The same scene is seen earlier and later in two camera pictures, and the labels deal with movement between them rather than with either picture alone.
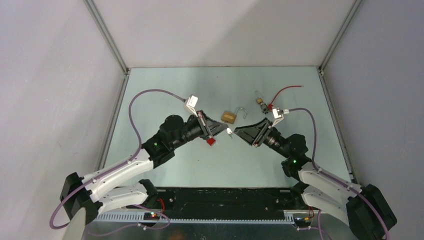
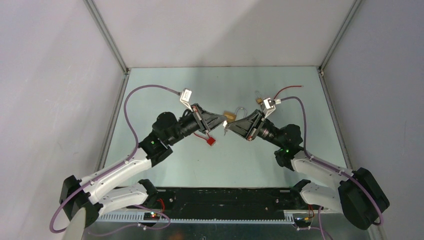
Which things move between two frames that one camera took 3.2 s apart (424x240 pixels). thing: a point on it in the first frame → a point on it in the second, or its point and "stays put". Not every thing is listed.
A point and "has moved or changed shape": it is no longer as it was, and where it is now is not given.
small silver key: (229, 132) has moved or changed shape
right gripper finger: (254, 128) → (252, 118)
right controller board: (302, 222) stays put
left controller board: (151, 216) stays put
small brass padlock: (259, 100) stays put
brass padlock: (230, 117) stays put
